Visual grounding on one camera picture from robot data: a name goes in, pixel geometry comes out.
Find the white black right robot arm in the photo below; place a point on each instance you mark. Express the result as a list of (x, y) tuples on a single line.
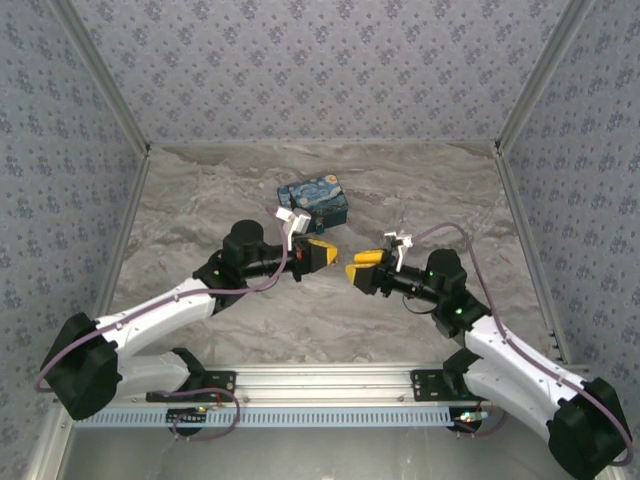
[(515, 370)]

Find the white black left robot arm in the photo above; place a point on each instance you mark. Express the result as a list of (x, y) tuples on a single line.
[(150, 322)]

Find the starry night print tin box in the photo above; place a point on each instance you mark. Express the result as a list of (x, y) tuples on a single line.
[(315, 197)]

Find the small black controller board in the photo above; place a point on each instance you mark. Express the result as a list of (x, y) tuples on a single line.
[(187, 416), (467, 419)]

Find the grey metal sheet panel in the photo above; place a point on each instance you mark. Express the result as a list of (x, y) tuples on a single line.
[(320, 455)]

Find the aluminium table edge rail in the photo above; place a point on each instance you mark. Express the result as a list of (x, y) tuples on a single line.
[(527, 240), (127, 220)]

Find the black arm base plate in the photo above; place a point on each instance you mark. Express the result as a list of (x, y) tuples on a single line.
[(220, 386), (425, 386)]

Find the aluminium mounting rail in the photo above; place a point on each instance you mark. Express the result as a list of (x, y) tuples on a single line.
[(320, 382)]

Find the aluminium frame post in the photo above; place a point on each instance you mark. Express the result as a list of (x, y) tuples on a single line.
[(545, 75), (100, 75)]

